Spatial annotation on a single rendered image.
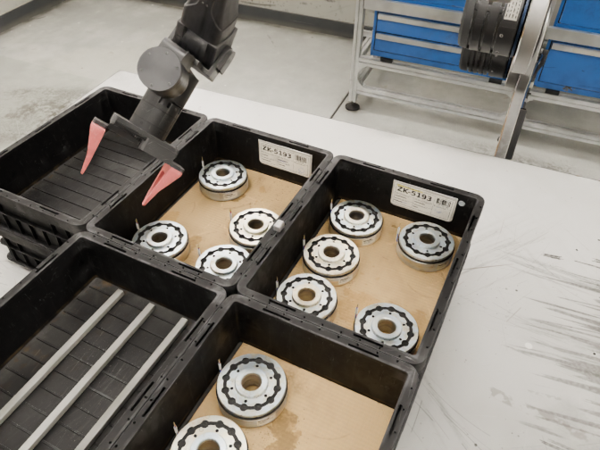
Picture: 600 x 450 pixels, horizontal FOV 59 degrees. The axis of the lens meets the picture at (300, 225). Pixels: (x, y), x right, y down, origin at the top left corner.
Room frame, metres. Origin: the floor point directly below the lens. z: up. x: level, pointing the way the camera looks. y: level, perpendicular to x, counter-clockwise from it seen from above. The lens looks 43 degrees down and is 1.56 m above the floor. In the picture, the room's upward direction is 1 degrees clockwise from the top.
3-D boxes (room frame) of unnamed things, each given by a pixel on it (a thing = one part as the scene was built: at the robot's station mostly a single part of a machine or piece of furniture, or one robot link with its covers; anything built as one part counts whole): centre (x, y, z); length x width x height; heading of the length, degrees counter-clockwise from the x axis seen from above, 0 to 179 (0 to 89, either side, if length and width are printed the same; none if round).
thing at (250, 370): (0.40, 0.07, 0.86); 0.05 x 0.05 x 0.01
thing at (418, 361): (0.63, -0.12, 0.92); 0.40 x 0.30 x 0.02; 154
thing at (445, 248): (0.70, -0.24, 0.86); 0.10 x 0.10 x 0.01
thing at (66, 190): (0.90, 0.42, 0.87); 0.40 x 0.30 x 0.11; 154
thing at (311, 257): (0.67, -0.06, 0.86); 0.10 x 0.10 x 0.01
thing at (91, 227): (0.77, 0.15, 0.92); 0.40 x 0.30 x 0.02; 154
